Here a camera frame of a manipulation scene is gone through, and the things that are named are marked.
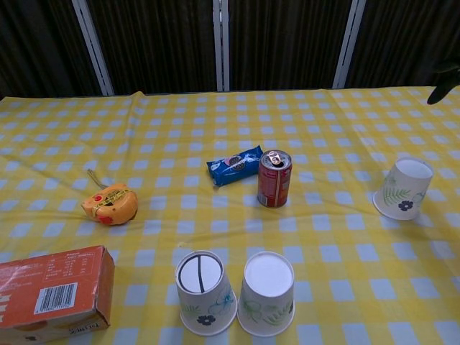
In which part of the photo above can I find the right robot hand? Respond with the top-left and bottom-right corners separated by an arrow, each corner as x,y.
426,59 -> 460,106

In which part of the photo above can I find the paper cup with fern print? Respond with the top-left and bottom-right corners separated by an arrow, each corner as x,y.
372,157 -> 435,221

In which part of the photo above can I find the paper cup with black circle mark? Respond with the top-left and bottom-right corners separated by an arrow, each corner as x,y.
175,250 -> 238,337

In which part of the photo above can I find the dark partition panel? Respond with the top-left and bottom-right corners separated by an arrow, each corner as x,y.
226,0 -> 355,91
0,0 -> 106,98
344,0 -> 460,89
86,0 -> 219,96

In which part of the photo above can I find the yellow checked tablecloth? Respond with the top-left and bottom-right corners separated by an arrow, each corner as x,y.
0,85 -> 460,345

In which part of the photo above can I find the red soda can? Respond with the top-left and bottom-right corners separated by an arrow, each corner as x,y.
257,149 -> 293,209

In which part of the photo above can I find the blue cookie packet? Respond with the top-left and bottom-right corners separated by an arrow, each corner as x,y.
206,144 -> 263,187

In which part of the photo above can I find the paper cup with green flower print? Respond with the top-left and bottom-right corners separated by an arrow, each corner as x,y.
236,251 -> 295,338

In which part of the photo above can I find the orange tape measure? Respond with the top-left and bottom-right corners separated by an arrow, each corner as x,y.
80,168 -> 139,226

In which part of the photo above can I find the orange cardboard box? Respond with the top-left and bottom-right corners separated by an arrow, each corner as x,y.
0,245 -> 116,345

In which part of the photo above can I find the white partition post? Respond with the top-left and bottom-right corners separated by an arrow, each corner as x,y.
212,0 -> 230,92
71,0 -> 115,96
332,0 -> 367,90

